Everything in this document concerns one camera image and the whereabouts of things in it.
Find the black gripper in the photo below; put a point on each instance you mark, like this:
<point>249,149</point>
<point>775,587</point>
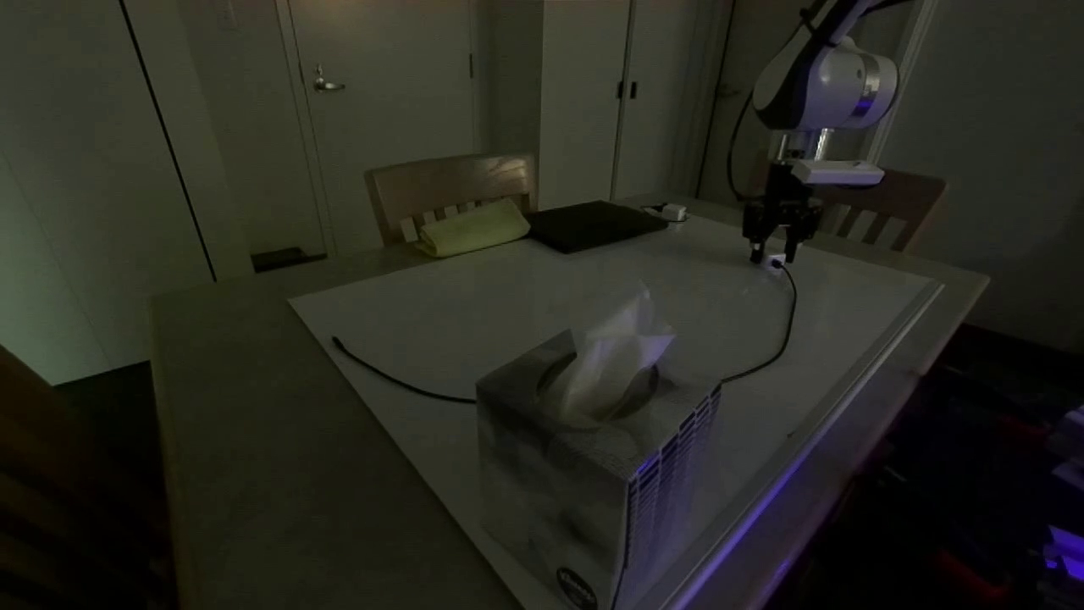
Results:
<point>783,200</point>

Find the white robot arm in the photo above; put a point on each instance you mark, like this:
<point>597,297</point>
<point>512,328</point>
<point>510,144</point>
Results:
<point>818,82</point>

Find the white table mat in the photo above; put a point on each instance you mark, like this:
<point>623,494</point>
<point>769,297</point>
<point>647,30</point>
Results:
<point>783,348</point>

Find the wooden chair at side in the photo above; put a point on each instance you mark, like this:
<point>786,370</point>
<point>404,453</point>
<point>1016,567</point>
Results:
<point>887,210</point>

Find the black laptop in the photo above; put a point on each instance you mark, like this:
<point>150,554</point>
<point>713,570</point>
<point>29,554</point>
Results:
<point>589,225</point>

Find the white closet doors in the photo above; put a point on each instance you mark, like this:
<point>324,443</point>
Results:
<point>623,96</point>

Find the grey tissue box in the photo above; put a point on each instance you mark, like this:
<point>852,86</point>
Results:
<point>589,450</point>

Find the yellow folded cloth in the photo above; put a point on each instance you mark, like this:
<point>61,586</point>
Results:
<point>474,229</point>

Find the wooden chair near door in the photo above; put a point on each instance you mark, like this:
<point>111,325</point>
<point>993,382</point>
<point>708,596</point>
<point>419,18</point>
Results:
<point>429,188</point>

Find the door with metal handle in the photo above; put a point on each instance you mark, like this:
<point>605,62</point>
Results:
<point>382,82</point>

